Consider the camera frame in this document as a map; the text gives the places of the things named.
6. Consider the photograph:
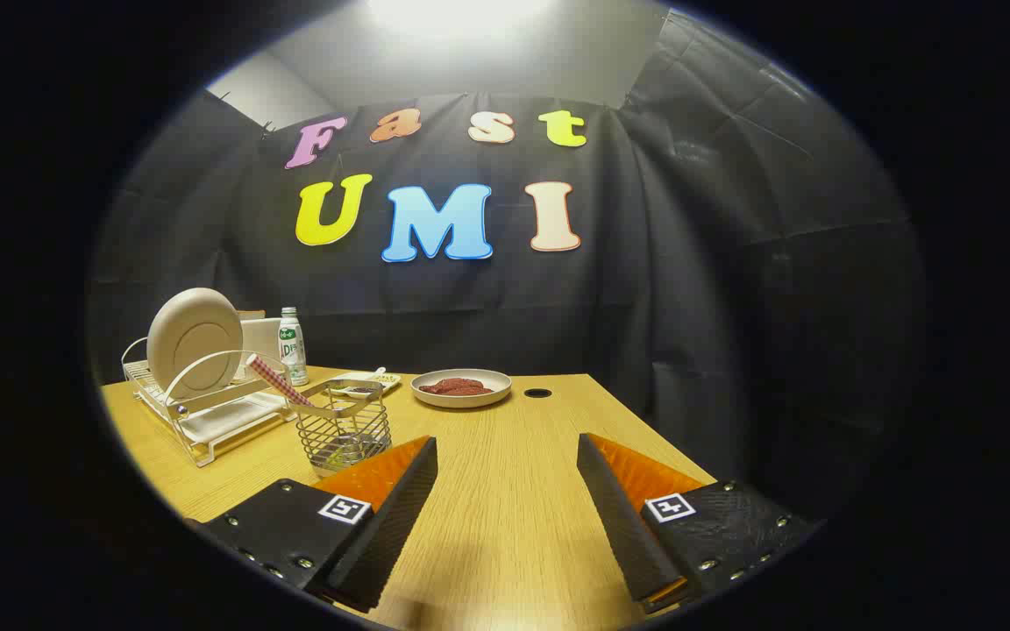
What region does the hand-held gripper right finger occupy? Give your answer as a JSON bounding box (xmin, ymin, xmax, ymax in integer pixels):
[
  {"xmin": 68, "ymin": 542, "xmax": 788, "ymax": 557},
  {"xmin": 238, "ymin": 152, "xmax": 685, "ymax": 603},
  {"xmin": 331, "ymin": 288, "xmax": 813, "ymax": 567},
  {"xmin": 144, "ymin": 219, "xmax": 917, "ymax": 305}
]
[{"xmin": 577, "ymin": 433, "xmax": 822, "ymax": 614}]

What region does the black backdrop cloth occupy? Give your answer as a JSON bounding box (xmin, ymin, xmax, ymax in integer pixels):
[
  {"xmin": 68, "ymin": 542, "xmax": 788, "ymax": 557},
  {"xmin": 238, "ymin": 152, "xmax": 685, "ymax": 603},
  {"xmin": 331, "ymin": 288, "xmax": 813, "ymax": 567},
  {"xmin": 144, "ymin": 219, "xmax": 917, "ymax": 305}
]
[{"xmin": 89, "ymin": 9, "xmax": 927, "ymax": 527}]

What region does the white bottle with green label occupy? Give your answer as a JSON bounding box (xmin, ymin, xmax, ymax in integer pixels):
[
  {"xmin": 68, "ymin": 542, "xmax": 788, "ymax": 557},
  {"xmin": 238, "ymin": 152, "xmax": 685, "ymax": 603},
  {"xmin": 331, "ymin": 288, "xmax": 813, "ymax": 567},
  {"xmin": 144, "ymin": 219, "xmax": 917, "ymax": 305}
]
[{"xmin": 278, "ymin": 307, "xmax": 309, "ymax": 387}]

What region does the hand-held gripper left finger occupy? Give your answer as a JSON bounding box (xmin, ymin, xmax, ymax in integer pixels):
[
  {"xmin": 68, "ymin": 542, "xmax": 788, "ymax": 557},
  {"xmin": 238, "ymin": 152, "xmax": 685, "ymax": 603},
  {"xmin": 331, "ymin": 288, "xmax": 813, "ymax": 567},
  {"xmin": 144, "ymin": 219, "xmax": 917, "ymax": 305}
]
[{"xmin": 194, "ymin": 436, "xmax": 438, "ymax": 614}]

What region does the white toaster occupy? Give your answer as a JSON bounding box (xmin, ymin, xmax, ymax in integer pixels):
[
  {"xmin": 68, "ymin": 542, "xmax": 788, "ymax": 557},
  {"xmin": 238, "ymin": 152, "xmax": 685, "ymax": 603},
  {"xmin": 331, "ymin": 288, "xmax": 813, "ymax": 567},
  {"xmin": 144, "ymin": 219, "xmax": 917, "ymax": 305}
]
[{"xmin": 238, "ymin": 311, "xmax": 285, "ymax": 365}]

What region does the spoon with red checked handle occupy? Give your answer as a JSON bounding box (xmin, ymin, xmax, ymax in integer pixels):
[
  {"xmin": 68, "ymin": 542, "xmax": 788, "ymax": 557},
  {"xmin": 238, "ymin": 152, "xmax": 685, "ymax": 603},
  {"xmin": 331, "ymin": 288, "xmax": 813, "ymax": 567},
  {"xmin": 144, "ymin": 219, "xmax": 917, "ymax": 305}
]
[{"xmin": 246, "ymin": 353, "xmax": 357, "ymax": 461}]

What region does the beige plate with patties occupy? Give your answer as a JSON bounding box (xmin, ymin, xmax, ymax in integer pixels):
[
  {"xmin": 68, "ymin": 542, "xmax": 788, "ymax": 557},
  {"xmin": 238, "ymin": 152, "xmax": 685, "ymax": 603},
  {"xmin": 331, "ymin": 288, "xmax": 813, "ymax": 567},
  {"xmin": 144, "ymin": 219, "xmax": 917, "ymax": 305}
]
[{"xmin": 410, "ymin": 368, "xmax": 513, "ymax": 409}]

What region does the white wire dish rack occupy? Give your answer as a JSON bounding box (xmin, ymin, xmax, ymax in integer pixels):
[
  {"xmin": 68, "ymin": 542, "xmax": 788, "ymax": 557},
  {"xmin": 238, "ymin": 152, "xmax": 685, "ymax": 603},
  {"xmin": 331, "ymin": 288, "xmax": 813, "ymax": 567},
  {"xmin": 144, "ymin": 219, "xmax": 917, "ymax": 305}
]
[{"xmin": 121, "ymin": 337, "xmax": 331, "ymax": 468}]

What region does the metal wire basket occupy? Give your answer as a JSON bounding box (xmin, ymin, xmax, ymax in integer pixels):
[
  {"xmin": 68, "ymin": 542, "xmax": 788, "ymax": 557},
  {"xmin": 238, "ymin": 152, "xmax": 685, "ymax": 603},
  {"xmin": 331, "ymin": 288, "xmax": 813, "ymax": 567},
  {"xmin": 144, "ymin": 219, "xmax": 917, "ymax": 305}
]
[{"xmin": 296, "ymin": 379, "xmax": 393, "ymax": 477}]

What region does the white divided dish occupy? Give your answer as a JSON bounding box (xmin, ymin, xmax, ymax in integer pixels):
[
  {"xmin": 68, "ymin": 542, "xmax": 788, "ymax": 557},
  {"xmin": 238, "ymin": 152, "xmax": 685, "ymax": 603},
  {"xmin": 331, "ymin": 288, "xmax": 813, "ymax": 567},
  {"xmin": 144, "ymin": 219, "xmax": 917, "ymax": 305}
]
[{"xmin": 327, "ymin": 368, "xmax": 402, "ymax": 397}]

